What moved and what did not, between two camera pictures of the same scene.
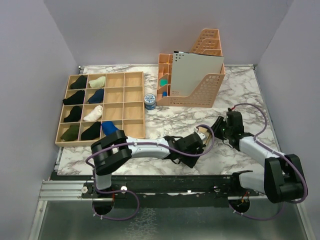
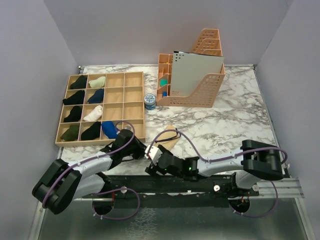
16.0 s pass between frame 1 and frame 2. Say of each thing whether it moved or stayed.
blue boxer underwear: stayed
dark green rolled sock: stayed
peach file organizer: stayed
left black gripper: moved
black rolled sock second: stayed
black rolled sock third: stayed
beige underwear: moved
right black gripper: moved
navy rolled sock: stayed
